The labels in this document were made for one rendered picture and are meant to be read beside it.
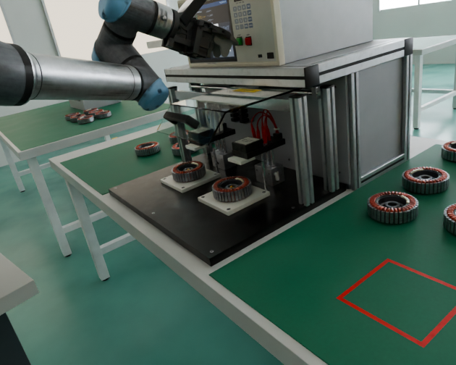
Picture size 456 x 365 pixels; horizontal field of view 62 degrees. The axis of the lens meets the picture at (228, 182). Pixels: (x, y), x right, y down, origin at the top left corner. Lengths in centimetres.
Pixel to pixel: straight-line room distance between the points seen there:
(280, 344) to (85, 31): 542
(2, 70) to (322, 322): 63
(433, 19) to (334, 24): 670
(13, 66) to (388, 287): 72
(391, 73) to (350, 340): 77
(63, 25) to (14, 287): 493
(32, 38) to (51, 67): 495
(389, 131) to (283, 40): 44
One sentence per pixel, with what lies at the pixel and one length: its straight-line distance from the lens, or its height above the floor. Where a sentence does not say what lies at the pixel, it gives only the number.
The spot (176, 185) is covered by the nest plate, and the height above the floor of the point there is 78.
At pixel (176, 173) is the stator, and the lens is 124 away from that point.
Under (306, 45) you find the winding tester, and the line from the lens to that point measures 106.
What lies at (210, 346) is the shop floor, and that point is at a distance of 175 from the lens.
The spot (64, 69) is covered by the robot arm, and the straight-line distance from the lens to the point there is 73.
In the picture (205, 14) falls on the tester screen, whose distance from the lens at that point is 122.
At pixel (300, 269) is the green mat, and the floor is 75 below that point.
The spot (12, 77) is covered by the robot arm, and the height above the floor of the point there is 121.
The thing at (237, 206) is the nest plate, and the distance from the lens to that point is 102.
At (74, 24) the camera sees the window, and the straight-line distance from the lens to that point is 579.
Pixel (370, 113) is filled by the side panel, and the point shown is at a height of 94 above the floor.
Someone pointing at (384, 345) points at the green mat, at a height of 75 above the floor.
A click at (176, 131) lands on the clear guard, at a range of 92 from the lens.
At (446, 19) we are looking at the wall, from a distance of 772.
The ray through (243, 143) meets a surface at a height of 92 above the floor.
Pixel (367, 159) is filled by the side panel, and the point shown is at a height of 81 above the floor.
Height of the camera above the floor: 123
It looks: 23 degrees down
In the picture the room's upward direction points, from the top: 10 degrees counter-clockwise
